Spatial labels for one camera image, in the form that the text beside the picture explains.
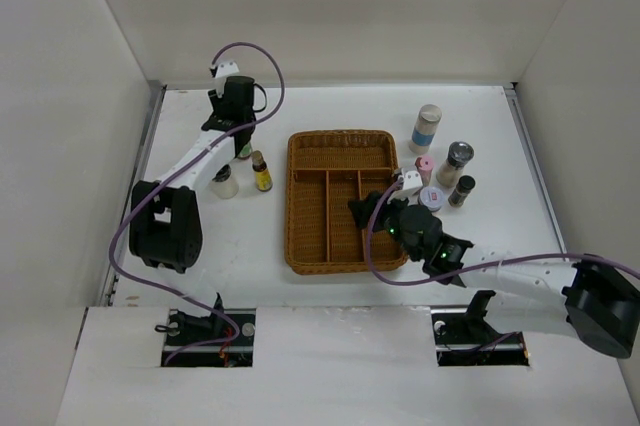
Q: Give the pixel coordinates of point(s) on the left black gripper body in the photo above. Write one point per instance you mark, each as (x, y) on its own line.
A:
(218, 100)

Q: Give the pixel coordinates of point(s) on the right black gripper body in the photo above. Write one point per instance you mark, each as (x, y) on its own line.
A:
(389, 218)

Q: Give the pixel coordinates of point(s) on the red sauce bottle yellow cap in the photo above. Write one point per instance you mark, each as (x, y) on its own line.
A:
(245, 152)

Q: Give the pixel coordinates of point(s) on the small yellow label bottle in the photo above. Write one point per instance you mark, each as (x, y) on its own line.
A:
(261, 173)

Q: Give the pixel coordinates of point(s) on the white salt grinder black top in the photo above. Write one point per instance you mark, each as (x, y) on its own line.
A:
(224, 185)

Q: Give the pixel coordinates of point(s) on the tall blue label spice jar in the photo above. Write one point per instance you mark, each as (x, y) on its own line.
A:
(425, 128)

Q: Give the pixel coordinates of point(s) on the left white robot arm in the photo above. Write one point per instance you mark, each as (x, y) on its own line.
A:
(167, 231)

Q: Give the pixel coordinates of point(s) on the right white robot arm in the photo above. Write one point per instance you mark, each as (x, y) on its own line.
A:
(583, 296)

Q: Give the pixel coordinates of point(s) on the white lid round jar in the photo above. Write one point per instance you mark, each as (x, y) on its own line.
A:
(431, 197)

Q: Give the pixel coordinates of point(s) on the brown wicker divided basket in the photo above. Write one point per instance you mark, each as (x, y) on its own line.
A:
(326, 170)

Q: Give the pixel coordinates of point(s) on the pink lid spice jar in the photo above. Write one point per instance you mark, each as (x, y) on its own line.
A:
(425, 165)

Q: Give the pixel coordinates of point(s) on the small dark spice jar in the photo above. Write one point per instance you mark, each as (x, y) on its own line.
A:
(463, 188)

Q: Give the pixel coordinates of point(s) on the silver top pepper grinder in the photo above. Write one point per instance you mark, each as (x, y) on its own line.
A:
(459, 154)

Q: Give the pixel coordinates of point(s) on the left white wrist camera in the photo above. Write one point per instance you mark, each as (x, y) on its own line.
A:
(224, 69)

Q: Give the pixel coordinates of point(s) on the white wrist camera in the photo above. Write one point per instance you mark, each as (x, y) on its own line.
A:
(224, 69)
(409, 183)

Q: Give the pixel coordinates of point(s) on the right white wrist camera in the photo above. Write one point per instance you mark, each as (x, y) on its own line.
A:
(409, 183)

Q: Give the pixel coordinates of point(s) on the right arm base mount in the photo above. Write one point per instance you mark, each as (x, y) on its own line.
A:
(463, 338)

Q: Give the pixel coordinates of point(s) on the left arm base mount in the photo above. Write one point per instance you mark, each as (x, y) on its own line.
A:
(208, 341)

